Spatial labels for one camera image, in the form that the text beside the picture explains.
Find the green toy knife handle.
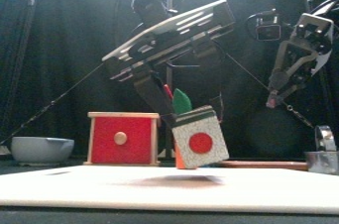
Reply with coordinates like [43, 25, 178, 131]
[171, 87, 195, 116]

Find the speckled toy knife block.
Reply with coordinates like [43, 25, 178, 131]
[171, 104, 233, 170]

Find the red wooden drawer box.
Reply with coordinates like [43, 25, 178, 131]
[84, 111, 163, 167]

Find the copper coloured tray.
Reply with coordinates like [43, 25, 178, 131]
[218, 160, 309, 171]

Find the orange toy carrot piece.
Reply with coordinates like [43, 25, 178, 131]
[174, 142, 197, 170]

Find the small metal measuring cup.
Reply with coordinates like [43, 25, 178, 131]
[303, 124, 339, 175]

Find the white cutting board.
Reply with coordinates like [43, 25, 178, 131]
[0, 164, 339, 216]

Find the light grey bowl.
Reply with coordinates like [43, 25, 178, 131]
[10, 136, 76, 167]

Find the thin diagonal frame cord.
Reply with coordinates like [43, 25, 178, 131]
[0, 0, 223, 145]
[225, 52, 315, 127]

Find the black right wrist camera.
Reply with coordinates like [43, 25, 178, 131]
[254, 16, 283, 43]

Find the black vertical frame post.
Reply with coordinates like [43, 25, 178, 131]
[163, 62, 177, 161]

